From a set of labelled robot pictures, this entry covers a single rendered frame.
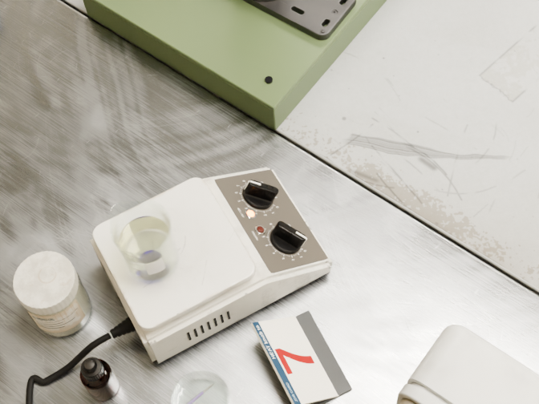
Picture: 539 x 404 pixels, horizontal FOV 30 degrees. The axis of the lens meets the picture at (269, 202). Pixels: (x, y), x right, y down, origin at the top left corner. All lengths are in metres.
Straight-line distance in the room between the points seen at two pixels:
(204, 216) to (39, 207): 0.21
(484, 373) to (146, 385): 0.67
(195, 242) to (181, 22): 0.29
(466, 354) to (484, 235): 0.70
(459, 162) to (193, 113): 0.29
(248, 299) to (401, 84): 0.32
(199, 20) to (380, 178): 0.27
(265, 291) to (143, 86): 0.31
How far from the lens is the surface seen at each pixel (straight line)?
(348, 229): 1.04
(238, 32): 1.12
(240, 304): 0.95
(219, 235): 0.94
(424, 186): 1.06
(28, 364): 1.02
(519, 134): 1.11
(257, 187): 0.99
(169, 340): 0.94
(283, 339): 0.97
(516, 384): 0.35
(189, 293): 0.92
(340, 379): 0.97
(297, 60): 1.09
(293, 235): 0.96
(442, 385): 0.35
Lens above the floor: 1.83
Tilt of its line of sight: 62 degrees down
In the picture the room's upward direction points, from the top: 6 degrees counter-clockwise
